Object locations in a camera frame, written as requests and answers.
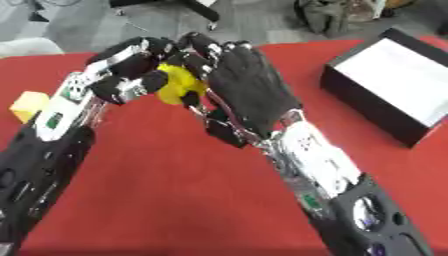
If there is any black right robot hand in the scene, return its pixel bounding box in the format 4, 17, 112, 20
166, 31, 305, 149

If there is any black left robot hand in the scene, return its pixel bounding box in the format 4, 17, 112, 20
84, 35, 181, 106

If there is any yellow toy fruit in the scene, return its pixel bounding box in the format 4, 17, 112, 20
154, 63, 210, 106

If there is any black box white inside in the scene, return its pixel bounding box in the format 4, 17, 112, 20
318, 27, 448, 148

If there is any black office chair base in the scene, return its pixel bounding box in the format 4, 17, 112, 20
106, 0, 223, 32

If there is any grey bag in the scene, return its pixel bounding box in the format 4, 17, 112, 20
292, 0, 389, 37

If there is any white chair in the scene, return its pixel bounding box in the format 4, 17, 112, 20
0, 36, 67, 59

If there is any black tripod foot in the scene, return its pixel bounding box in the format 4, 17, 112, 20
24, 0, 53, 23

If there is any yellow block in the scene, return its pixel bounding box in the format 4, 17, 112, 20
7, 90, 53, 124

